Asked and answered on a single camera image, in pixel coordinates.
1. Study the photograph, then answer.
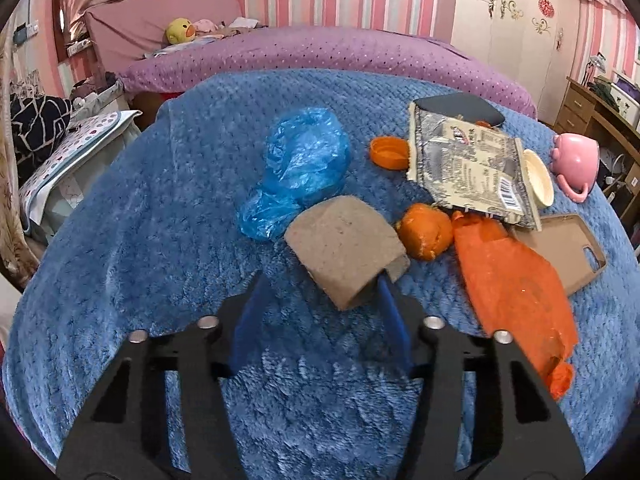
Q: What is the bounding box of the cream round lid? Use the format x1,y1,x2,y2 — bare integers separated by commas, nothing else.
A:
522,149,555,211

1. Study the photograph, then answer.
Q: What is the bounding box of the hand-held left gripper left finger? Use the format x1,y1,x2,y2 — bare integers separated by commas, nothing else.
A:
56,272,273,480

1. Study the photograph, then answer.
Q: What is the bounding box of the brown phone case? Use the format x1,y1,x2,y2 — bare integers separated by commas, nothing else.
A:
510,214,608,297

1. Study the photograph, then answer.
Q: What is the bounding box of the polka dot cushion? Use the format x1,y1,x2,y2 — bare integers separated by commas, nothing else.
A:
20,110,143,226

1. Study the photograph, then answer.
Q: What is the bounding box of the orange plastic bag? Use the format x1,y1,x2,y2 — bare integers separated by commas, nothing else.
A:
452,210,580,401

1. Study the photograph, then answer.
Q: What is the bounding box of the silver snack wrapper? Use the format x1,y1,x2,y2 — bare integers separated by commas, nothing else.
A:
406,101,543,232

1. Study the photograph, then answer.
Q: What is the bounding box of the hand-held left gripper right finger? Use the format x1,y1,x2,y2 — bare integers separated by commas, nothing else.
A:
375,275,586,480

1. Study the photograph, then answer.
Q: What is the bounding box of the wooden desk with drawers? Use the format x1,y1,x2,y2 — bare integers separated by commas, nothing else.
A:
552,76,640,221

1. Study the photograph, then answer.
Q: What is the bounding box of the cream wardrobe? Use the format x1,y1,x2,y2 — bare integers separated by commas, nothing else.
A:
450,0,583,126

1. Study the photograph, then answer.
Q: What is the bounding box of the purple dotted bed cover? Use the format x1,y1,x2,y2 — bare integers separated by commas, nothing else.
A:
117,25,538,121

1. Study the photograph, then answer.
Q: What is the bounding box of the black patterned cloth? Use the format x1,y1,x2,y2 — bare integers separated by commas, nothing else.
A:
10,95,73,171

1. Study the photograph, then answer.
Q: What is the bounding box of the pink bed headboard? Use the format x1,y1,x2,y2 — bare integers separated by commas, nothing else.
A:
82,0,246,76

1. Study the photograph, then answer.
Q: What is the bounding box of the yellow duck plush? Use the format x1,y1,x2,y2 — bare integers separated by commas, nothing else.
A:
166,17,196,45

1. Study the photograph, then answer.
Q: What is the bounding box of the blue fleece blanket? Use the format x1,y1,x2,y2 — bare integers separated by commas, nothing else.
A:
2,67,640,480

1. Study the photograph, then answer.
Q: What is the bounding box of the black power bank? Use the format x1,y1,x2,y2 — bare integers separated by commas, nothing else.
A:
415,92,506,128

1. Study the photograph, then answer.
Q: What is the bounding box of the orange plastic lid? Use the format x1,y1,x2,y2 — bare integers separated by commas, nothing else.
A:
370,136,410,170

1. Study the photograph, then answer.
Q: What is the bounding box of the pink mug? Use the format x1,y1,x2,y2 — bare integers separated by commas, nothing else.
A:
551,132,601,204

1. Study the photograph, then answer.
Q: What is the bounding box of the blue plastic bag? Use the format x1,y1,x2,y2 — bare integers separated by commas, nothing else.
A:
237,107,352,242

